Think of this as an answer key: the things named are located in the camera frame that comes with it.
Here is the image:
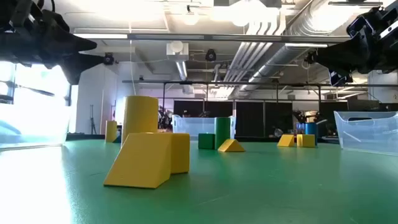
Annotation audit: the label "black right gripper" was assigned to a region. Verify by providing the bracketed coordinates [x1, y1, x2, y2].
[314, 0, 398, 87]

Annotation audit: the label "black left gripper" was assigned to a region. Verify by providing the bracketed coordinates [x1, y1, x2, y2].
[0, 0, 106, 85]

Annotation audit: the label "blue cylinder block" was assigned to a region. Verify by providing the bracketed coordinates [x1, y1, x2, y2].
[304, 122, 319, 146]

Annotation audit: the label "yellow cube block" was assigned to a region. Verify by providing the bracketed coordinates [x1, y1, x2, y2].
[296, 133, 317, 149]
[170, 133, 191, 175]

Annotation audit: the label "yellow cylinder block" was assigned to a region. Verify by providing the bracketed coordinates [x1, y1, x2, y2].
[121, 95, 160, 144]
[104, 120, 119, 144]

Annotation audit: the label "yellow wedge block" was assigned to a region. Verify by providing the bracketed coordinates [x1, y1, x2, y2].
[103, 132, 172, 190]
[276, 134, 295, 148]

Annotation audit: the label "green cylinder block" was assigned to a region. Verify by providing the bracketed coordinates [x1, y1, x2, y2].
[214, 116, 232, 151]

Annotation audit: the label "yellow triangular prism block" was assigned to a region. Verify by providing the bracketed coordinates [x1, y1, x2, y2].
[217, 138, 247, 153]

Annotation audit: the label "green cube block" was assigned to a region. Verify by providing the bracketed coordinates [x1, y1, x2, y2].
[197, 133, 216, 151]

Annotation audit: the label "background robot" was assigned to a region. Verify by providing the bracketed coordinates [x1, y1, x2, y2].
[292, 108, 322, 126]

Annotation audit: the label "clear plastic bin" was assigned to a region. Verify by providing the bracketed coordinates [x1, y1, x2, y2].
[172, 114, 236, 141]
[333, 110, 398, 156]
[0, 102, 73, 151]

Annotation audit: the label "black tripod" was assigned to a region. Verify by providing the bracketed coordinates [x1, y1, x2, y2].
[89, 104, 98, 136]

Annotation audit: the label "white ceiling pipes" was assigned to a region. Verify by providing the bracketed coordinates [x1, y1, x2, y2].
[222, 12, 289, 84]

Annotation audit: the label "white ceiling box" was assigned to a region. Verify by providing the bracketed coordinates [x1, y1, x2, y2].
[165, 40, 190, 62]

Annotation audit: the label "black partition panels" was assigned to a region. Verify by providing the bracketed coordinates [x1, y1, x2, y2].
[173, 100, 293, 138]

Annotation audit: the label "grey overhead rig beam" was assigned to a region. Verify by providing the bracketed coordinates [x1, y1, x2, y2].
[127, 33, 351, 44]

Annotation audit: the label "green table mat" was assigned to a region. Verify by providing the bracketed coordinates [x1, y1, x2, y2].
[0, 138, 398, 224]

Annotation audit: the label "silver ventilation duct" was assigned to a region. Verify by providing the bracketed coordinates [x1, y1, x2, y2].
[231, 0, 354, 100]

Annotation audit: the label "black aluminium rig frame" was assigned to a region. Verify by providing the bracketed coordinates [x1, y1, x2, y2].
[66, 133, 341, 144]

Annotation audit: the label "black pipe rack frame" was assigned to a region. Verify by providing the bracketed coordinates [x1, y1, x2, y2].
[122, 79, 398, 138]

